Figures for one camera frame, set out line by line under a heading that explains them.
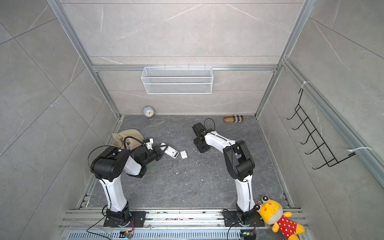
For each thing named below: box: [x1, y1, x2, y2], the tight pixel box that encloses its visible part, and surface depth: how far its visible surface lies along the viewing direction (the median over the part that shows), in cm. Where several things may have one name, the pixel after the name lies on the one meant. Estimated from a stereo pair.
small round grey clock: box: [143, 105, 156, 121], surface depth 117 cm
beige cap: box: [110, 128, 145, 150], surface depth 102 cm
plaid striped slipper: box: [223, 114, 244, 123], surface depth 117 cm
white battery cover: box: [180, 150, 188, 159], surface depth 98 cm
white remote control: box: [159, 142, 180, 159], surface depth 94 cm
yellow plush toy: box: [254, 195, 306, 240], surface depth 70 cm
